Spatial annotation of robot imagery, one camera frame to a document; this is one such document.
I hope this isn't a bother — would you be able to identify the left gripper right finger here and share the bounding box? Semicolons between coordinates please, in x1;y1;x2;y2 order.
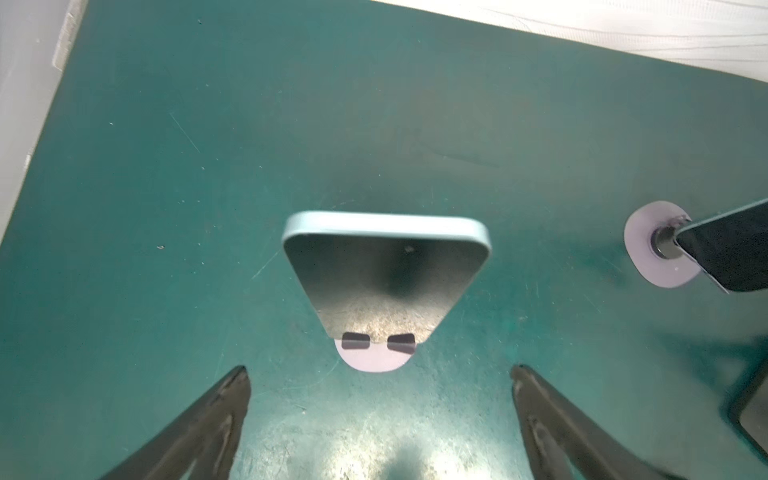
510;365;676;480

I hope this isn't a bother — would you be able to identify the back left round stand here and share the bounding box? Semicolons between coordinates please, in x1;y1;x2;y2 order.
624;201;701;289

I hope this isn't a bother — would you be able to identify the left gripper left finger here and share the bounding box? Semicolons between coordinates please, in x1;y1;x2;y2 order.
103;365;251;479

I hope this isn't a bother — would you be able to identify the round stand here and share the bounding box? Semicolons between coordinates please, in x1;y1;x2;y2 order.
334;340;416;373
624;201;701;289

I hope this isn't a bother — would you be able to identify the dark centre stand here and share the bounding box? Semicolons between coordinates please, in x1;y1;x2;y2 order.
729;361;767;461

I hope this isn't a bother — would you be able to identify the front left round stand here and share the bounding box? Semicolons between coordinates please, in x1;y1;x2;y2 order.
334;340;416;373

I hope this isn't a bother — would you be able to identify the teal phone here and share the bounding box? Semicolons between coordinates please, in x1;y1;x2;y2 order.
282;211;492;344

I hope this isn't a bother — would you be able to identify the green table mat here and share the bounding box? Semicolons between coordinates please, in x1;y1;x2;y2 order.
1;1;767;479

